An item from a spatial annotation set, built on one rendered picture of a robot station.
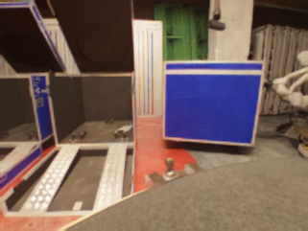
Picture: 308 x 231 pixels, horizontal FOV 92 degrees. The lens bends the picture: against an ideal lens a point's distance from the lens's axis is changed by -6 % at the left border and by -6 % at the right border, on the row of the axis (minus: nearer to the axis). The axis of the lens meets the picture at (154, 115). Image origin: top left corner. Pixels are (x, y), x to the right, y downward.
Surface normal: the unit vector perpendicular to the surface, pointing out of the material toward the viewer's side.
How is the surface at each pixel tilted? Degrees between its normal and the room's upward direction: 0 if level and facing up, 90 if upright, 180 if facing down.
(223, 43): 90
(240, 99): 90
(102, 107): 90
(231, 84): 90
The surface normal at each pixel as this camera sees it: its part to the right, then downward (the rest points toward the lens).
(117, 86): 0.09, 0.23
